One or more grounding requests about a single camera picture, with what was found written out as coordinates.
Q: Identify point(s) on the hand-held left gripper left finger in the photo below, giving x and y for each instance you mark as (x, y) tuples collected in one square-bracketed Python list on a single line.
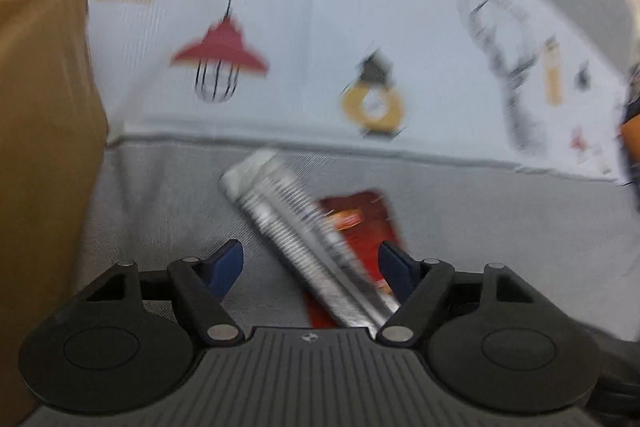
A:
[(226, 264)]

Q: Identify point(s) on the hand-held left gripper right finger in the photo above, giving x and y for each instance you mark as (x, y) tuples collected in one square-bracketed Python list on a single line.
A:
[(395, 267)]

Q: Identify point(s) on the dark red snack packet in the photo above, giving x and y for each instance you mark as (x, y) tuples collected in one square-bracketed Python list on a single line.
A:
[(367, 222)]

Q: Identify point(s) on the long silver snack packet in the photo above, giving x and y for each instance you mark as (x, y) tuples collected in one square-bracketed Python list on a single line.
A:
[(295, 237)]

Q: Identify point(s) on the brown cardboard box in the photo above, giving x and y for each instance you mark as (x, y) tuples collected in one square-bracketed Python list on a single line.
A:
[(45, 157)]

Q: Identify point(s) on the printed grey bed sheet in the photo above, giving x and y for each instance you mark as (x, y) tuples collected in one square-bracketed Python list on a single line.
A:
[(350, 32)]

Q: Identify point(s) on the orange cushion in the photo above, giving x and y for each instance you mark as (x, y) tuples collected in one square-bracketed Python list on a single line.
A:
[(632, 127)]

